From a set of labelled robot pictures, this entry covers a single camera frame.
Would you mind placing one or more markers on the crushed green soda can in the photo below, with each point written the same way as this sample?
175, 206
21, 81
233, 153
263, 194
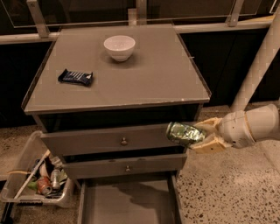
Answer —
184, 134

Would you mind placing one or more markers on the white diagonal support post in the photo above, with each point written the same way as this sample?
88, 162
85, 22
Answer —
264, 57

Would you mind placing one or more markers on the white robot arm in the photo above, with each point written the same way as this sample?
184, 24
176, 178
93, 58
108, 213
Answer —
263, 122

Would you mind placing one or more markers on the middle grey drawer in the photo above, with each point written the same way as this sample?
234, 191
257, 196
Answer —
124, 166

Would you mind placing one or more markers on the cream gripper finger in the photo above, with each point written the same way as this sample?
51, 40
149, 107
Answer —
211, 144
210, 125

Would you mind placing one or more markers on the bottom grey open drawer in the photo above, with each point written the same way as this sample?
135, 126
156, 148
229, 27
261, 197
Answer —
137, 199

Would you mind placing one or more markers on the white stick in bin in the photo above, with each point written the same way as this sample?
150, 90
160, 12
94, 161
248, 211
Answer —
47, 153

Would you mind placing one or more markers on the grey drawer cabinet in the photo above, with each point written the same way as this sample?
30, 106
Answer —
159, 83

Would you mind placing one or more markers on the metal railing with glass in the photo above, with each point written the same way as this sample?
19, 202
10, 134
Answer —
31, 21

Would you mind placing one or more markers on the silver can in bin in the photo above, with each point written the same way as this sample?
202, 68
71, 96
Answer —
55, 178

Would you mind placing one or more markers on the top grey drawer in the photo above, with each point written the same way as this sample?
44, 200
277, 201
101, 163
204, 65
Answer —
89, 141

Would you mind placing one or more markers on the white ceramic bowl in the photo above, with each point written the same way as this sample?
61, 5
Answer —
119, 47

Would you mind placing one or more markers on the dark blue snack bar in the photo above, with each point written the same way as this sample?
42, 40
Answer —
79, 78

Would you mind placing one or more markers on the red soda can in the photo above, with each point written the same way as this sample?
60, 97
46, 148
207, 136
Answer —
44, 185

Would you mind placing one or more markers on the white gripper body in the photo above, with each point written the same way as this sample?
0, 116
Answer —
233, 128

